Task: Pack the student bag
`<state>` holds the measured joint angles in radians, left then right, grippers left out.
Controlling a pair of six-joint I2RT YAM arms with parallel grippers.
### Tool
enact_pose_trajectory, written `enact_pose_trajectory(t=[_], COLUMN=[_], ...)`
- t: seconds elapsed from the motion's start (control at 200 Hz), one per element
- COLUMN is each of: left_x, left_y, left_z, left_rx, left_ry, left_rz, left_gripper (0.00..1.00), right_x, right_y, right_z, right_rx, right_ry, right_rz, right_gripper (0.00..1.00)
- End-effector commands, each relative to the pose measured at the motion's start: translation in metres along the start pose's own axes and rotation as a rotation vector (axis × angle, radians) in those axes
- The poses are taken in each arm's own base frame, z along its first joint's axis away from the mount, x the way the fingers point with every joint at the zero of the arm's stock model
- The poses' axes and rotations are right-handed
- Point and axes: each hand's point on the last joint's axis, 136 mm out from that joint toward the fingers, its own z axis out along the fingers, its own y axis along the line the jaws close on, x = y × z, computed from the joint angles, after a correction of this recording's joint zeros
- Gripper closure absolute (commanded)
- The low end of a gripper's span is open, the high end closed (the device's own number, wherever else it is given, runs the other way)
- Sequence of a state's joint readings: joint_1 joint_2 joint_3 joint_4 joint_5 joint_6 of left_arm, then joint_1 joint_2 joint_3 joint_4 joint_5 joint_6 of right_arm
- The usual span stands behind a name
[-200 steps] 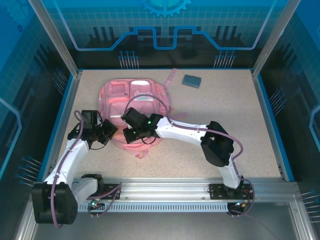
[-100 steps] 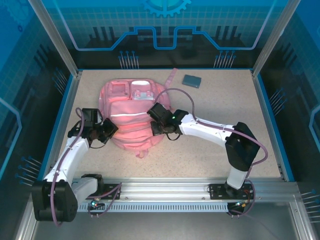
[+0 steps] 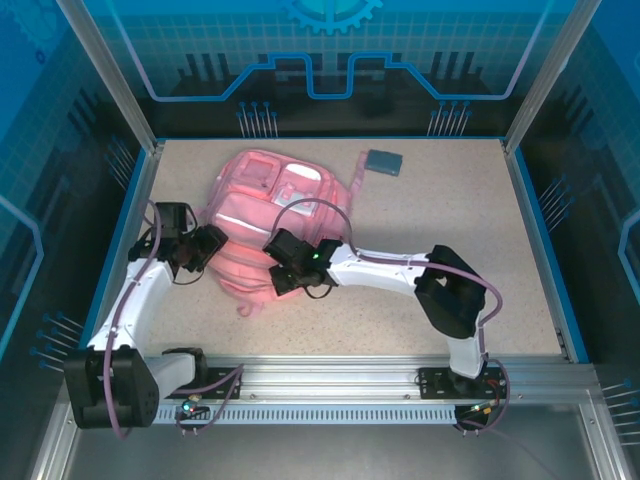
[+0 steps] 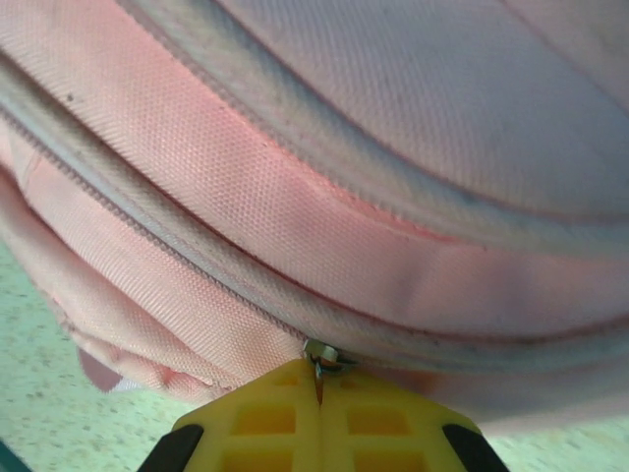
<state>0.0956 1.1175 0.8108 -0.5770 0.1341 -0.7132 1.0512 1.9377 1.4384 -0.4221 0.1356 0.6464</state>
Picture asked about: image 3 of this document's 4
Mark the metal tray shelf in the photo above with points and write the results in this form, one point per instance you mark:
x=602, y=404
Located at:
x=325, y=455

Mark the aluminium frame post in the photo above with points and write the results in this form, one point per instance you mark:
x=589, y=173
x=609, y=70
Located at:
x=545, y=75
x=117, y=75

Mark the grey blue pouch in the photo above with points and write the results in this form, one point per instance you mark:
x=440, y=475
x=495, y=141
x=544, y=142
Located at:
x=384, y=161

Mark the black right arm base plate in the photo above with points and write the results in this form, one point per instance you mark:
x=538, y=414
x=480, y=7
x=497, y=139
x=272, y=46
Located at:
x=435, y=385

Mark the aluminium table side rail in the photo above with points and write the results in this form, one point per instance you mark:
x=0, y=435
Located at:
x=147, y=175
x=518, y=175

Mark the pink student backpack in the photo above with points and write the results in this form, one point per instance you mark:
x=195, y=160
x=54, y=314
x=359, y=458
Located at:
x=250, y=210

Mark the small LED connector board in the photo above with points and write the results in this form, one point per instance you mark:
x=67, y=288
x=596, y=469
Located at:
x=190, y=407
x=480, y=409

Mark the small metal corner bracket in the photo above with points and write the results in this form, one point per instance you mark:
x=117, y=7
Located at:
x=562, y=344

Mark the aluminium mounting rail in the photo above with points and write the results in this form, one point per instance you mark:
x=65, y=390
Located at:
x=325, y=380

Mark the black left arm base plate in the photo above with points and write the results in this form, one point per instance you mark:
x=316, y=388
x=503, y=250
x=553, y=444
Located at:
x=220, y=375

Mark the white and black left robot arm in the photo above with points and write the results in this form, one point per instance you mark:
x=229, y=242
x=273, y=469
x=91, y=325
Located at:
x=145, y=295

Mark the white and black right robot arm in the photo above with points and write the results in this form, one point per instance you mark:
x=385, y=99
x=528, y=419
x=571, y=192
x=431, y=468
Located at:
x=375, y=270

